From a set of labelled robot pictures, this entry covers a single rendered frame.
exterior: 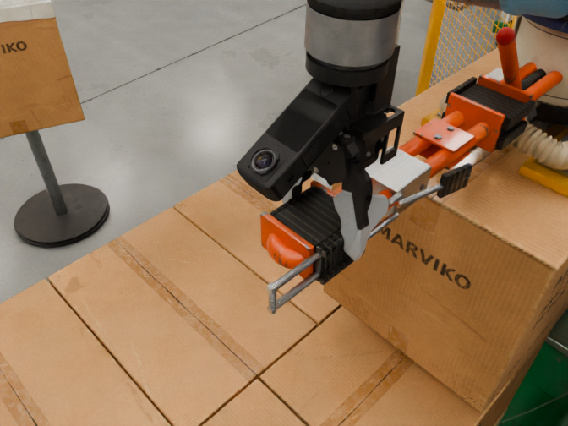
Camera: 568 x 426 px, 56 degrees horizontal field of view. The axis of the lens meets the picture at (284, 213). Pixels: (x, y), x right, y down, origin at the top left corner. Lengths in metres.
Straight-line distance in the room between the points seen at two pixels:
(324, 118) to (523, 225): 0.46
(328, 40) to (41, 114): 1.57
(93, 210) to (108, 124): 0.74
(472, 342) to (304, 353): 0.43
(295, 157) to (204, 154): 2.32
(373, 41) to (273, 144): 0.11
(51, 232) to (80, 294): 1.02
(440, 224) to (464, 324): 0.19
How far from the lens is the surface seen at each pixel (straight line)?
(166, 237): 1.54
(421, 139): 0.72
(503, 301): 0.88
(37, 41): 1.82
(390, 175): 0.64
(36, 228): 2.50
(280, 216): 0.56
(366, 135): 0.48
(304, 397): 1.21
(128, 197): 2.57
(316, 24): 0.44
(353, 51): 0.43
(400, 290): 1.02
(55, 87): 1.89
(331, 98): 0.46
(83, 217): 2.47
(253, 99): 3.18
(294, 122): 0.46
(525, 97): 0.83
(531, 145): 0.88
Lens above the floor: 1.61
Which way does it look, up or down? 42 degrees down
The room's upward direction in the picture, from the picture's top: straight up
